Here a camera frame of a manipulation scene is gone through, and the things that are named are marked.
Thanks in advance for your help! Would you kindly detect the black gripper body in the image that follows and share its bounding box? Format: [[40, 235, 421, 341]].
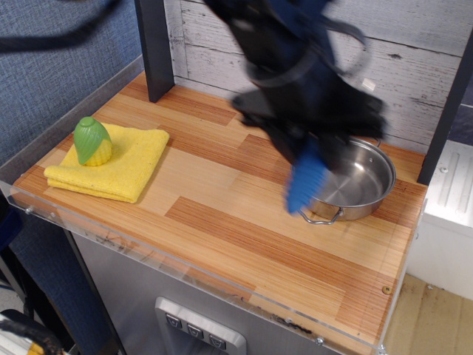
[[232, 55, 386, 138]]

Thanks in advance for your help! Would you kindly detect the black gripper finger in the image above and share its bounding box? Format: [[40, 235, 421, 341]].
[[262, 121, 308, 164], [318, 133, 350, 171]]

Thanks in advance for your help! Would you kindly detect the blue handled metal fork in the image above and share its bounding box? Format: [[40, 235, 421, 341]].
[[285, 138, 328, 214]]

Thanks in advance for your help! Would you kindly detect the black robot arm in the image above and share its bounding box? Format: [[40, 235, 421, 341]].
[[208, 1, 385, 169]]

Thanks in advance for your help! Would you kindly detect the folded yellow napkin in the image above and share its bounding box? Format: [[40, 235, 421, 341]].
[[44, 124, 169, 203]]

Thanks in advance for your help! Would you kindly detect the stainless steel pot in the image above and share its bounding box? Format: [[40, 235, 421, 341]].
[[298, 138, 396, 225]]

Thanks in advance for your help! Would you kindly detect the white block on right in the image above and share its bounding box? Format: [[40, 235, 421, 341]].
[[406, 141, 472, 300]]

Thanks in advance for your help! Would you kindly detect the toy corn cob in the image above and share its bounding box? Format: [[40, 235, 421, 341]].
[[73, 116, 112, 165]]

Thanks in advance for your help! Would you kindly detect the silver button control panel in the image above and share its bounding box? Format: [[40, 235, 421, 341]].
[[154, 297, 247, 354]]

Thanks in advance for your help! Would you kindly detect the clear acrylic edge guard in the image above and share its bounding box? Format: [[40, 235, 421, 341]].
[[1, 174, 426, 354]]

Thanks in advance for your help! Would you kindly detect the dark right vertical post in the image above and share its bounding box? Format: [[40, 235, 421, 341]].
[[418, 33, 472, 185]]

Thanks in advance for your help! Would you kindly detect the dark vertical post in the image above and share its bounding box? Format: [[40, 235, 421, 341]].
[[135, 0, 174, 103], [418, 33, 472, 185]]

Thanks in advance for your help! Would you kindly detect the dark left vertical post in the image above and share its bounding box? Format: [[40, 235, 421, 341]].
[[135, 0, 174, 103]]

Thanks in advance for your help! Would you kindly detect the black braided cable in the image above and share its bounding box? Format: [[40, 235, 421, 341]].
[[0, 0, 123, 53]]

